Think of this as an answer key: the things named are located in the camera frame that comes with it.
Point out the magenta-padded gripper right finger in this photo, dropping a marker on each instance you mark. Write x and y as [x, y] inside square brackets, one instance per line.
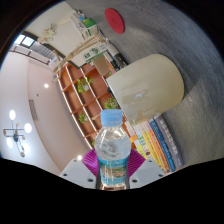
[146, 173]

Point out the flat round red coaster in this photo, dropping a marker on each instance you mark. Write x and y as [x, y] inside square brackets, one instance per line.
[114, 20]

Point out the branching globe ceiling lamp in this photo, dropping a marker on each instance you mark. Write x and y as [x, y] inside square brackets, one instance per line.
[15, 135]

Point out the white vase with flowers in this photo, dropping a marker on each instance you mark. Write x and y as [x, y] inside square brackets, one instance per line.
[48, 33]

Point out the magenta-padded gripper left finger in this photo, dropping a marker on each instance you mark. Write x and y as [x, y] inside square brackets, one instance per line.
[78, 171]

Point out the window with grey curtain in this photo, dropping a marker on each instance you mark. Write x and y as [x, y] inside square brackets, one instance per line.
[36, 48]

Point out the recessed ceiling lights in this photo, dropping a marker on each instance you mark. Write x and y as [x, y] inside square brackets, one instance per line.
[46, 85]

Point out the orange wooden bookshelf unit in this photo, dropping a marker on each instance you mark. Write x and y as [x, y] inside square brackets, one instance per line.
[78, 100]

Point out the small green white carton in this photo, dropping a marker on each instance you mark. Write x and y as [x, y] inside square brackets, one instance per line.
[95, 53]

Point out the cream ceramic mug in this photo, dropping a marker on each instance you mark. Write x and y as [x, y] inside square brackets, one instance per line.
[150, 86]

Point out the stack of colourful books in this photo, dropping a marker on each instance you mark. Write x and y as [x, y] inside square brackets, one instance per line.
[160, 146]

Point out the clear water bottle blue cap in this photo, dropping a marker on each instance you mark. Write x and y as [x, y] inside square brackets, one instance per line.
[112, 146]

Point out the stack of dark books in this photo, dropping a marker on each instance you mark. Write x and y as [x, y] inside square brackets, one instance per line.
[116, 60]

